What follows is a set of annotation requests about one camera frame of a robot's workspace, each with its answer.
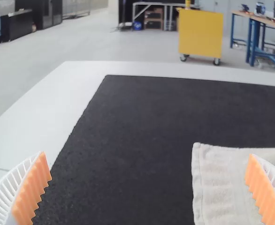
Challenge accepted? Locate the wooden shelf unit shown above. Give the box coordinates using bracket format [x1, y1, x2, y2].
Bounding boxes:
[144, 8, 164, 30]

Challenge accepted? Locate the blue workbench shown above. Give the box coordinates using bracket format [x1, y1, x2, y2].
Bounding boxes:
[230, 9, 275, 75]

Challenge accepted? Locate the black mat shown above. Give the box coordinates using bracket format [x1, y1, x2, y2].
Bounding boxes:
[31, 75, 275, 225]

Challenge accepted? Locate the yellow wheeled cart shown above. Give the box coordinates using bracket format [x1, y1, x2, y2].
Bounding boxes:
[177, 7, 224, 66]

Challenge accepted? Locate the pale towel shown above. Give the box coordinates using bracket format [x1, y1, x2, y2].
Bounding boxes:
[191, 142, 275, 225]

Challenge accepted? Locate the grey metal frame table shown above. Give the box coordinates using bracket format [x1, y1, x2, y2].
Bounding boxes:
[132, 1, 199, 31]

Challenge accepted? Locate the low black cabinet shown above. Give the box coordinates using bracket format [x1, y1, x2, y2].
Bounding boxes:
[0, 9, 34, 43]

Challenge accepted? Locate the tall black cabinet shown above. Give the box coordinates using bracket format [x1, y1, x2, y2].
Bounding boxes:
[15, 0, 63, 30]

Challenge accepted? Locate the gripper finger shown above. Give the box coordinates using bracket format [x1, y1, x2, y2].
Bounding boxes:
[0, 151, 53, 225]
[244, 153, 275, 225]

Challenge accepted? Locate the black partition panel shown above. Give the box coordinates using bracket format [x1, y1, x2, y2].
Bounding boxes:
[118, 0, 145, 24]

